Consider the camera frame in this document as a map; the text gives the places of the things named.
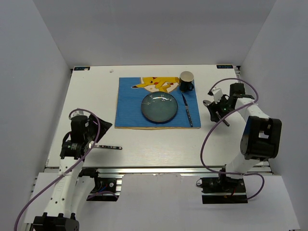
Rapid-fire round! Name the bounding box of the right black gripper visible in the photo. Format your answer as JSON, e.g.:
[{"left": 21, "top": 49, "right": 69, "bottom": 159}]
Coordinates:
[{"left": 206, "top": 94, "right": 233, "bottom": 123}]

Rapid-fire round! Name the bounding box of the spoon with black handle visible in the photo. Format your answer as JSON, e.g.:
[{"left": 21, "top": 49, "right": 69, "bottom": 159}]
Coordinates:
[{"left": 203, "top": 100, "right": 230, "bottom": 127}]

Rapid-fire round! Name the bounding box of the knife with black handle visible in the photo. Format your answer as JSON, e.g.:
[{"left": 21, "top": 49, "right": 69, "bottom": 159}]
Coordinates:
[{"left": 181, "top": 94, "right": 193, "bottom": 128}]

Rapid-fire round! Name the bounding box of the blue pikachu placemat cloth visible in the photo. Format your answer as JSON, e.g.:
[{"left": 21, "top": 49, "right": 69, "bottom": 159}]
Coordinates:
[{"left": 115, "top": 77, "right": 201, "bottom": 129}]

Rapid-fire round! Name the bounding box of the dark blue paper cup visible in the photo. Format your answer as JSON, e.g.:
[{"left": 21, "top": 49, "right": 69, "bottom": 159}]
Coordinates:
[{"left": 179, "top": 71, "right": 194, "bottom": 92}]

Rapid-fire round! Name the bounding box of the teal ceramic plate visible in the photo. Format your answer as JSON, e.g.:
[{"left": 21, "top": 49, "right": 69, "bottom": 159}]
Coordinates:
[{"left": 141, "top": 91, "right": 179, "bottom": 124}]

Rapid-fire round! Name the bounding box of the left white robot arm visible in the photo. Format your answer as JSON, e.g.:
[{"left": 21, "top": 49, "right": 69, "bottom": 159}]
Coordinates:
[{"left": 33, "top": 115, "right": 112, "bottom": 231}]

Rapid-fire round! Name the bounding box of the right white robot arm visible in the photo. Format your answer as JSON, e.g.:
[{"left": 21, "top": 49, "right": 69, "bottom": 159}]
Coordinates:
[{"left": 206, "top": 83, "right": 282, "bottom": 192}]

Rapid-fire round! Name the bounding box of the right blue corner label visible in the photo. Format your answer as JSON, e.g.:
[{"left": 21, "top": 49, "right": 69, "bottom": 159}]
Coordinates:
[{"left": 216, "top": 64, "right": 233, "bottom": 69}]

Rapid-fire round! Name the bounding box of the blue corner label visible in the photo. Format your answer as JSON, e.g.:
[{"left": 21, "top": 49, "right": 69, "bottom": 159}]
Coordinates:
[
  {"left": 216, "top": 64, "right": 233, "bottom": 69},
  {"left": 73, "top": 66, "right": 90, "bottom": 71}
]

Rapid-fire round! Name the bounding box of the left blue corner label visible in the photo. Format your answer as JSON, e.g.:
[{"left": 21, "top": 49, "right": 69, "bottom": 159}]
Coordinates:
[{"left": 73, "top": 66, "right": 90, "bottom": 71}]

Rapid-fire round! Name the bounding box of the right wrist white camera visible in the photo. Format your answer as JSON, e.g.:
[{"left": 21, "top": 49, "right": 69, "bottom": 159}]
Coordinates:
[{"left": 208, "top": 87, "right": 223, "bottom": 104}]

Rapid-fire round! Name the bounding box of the fork with black handle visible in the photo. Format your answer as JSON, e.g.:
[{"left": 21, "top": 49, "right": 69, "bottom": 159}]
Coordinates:
[{"left": 94, "top": 145, "right": 123, "bottom": 150}]

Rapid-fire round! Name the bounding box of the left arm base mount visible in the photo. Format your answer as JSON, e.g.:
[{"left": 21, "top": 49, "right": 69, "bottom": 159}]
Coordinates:
[{"left": 79, "top": 168, "right": 123, "bottom": 202}]

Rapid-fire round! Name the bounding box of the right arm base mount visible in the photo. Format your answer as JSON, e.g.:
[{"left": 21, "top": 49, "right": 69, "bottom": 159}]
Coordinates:
[{"left": 196, "top": 174, "right": 248, "bottom": 205}]

